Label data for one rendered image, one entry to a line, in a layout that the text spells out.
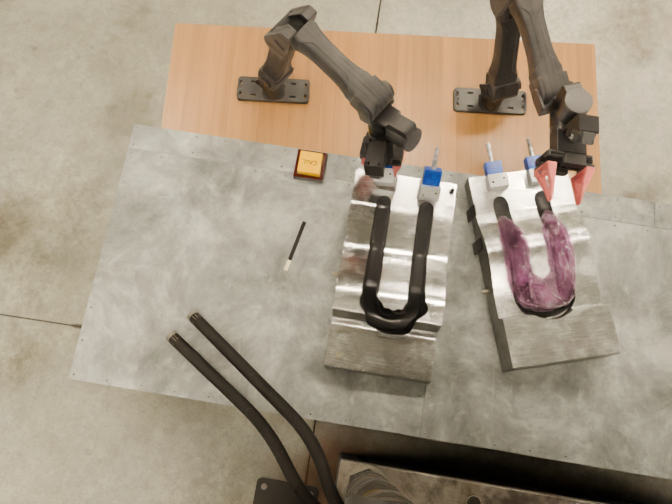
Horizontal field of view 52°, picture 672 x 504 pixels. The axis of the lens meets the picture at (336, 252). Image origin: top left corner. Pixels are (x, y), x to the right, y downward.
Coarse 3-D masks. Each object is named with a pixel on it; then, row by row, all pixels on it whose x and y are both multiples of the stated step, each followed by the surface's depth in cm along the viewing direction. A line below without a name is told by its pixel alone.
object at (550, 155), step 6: (552, 150) 141; (540, 156) 144; (546, 156) 141; (552, 156) 141; (558, 156) 142; (588, 156) 142; (540, 162) 145; (588, 162) 143; (570, 168) 146; (576, 168) 147
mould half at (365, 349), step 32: (352, 192) 173; (384, 192) 173; (416, 192) 173; (448, 192) 173; (352, 224) 171; (448, 224) 171; (352, 256) 168; (384, 256) 169; (352, 288) 162; (384, 288) 162; (352, 320) 167; (352, 352) 165; (384, 352) 165; (416, 352) 165
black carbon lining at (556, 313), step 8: (536, 192) 176; (496, 200) 176; (504, 200) 176; (536, 200) 176; (544, 200) 176; (496, 208) 176; (504, 208) 176; (544, 208) 176; (496, 216) 175; (504, 216) 175; (520, 304) 168; (568, 304) 167; (528, 312) 167; (536, 312) 167; (544, 312) 167; (552, 312) 167; (560, 312) 167; (568, 312) 164
